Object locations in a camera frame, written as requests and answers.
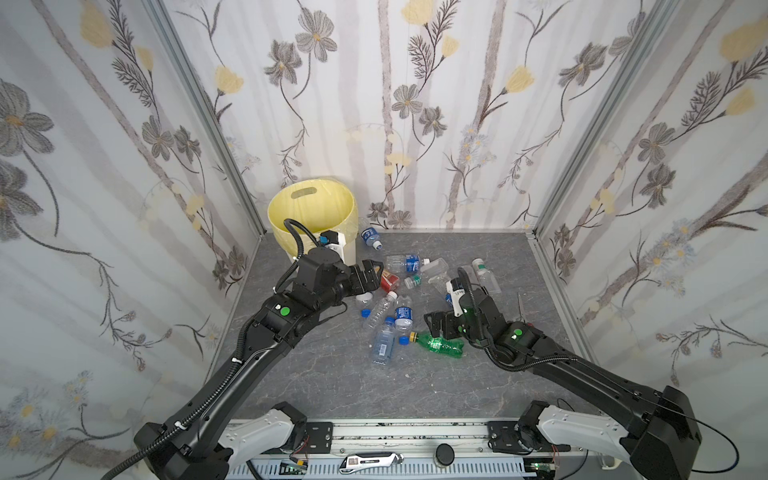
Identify green soda bottle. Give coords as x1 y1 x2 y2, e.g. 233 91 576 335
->
399 331 464 359

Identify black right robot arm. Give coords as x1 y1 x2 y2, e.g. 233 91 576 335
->
424 269 702 479

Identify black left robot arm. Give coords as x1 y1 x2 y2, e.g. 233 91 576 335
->
104 218 384 479

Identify white bin with yellow liner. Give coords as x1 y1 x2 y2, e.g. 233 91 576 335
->
267 178 359 265

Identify clear bottle white green cap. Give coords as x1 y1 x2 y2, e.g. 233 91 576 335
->
471 258 501 294

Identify red orange tea bottle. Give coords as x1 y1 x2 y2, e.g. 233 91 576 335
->
381 270 401 293

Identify small blue label water bottle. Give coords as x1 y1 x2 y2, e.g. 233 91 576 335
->
394 295 413 334

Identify clear bottle blue label top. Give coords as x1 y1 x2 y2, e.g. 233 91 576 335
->
385 254 430 274

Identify clear bottle blue cap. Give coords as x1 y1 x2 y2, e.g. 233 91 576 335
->
371 317 396 365

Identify black round knob centre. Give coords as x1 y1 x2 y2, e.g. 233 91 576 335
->
433 443 456 468

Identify silver adjustable wrench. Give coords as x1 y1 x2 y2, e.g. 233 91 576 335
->
338 452 404 475

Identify red handled scissors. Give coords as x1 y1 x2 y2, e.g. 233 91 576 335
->
516 293 527 323

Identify blue label bottle by wall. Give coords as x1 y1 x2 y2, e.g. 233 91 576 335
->
360 222 383 250

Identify aluminium mounting rail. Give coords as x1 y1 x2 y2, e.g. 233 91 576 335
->
228 419 638 479

